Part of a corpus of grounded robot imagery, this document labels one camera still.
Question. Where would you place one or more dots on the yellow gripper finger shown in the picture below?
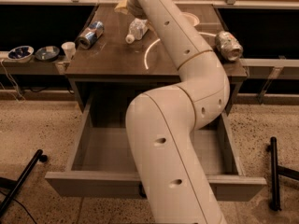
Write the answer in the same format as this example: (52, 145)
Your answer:
(121, 7)

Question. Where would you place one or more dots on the clear plastic water bottle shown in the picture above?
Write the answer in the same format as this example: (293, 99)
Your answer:
(136, 31)

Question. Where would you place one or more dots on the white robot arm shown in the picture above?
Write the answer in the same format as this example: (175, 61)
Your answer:
(159, 122)

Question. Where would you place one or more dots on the open grey top drawer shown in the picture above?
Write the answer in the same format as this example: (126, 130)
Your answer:
(101, 162)

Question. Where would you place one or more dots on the blue red soda can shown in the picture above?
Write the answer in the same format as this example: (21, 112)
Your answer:
(91, 34)

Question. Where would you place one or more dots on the small white paper cup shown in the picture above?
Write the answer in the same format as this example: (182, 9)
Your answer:
(69, 49)

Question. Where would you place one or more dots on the white bowl on cabinet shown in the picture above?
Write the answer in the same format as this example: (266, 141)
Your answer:
(192, 19)

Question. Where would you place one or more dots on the grey cabinet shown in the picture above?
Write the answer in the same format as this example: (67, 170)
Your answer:
(115, 71)

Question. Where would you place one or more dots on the low side shelf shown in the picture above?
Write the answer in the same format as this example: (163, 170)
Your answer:
(35, 67)

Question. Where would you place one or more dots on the grey blue bowl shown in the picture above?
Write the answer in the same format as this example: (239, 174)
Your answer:
(47, 54)

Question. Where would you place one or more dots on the blue patterned bowl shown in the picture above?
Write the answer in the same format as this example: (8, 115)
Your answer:
(21, 54)

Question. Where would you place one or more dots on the crushed silver can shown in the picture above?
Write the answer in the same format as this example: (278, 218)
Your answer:
(228, 46)

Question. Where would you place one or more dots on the black left stand leg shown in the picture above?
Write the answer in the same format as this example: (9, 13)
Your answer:
(13, 186)

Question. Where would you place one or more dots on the black stand leg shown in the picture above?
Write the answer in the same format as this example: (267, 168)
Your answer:
(276, 171)
(13, 186)

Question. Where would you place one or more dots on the black right stand leg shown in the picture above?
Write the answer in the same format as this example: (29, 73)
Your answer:
(276, 171)

